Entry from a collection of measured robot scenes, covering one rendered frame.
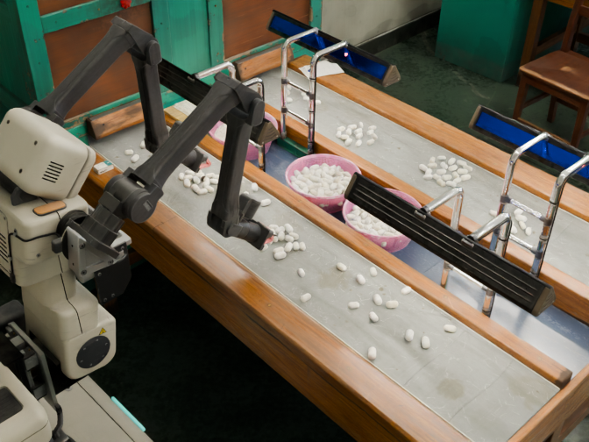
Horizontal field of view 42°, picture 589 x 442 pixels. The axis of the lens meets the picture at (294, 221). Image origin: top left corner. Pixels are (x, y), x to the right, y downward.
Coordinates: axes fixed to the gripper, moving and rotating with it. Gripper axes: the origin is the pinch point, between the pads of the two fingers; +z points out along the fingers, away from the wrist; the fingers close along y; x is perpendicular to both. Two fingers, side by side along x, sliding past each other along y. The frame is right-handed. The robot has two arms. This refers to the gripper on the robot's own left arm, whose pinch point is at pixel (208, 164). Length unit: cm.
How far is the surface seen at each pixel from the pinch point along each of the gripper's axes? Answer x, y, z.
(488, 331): -3, -108, 15
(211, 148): -3.0, 14.8, 13.3
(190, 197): 12.7, -1.7, -2.2
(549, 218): -37, -104, 24
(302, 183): -8.6, -21.3, 24.1
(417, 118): -49, -21, 71
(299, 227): 2.5, -38.2, 11.1
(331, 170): -17.0, -22.4, 34.3
